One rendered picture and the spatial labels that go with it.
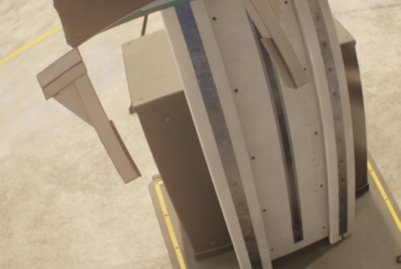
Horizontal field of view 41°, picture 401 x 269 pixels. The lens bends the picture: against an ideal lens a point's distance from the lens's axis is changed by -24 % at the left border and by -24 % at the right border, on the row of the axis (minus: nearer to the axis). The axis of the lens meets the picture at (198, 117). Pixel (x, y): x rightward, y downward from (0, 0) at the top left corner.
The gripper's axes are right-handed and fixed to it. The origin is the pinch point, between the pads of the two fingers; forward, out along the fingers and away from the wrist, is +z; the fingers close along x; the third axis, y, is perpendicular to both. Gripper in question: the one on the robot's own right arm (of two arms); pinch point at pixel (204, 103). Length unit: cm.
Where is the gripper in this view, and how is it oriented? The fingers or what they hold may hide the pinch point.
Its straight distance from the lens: 46.0
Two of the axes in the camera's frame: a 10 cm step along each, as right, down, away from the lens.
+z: 4.6, 8.7, 1.7
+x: -8.7, 4.8, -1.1
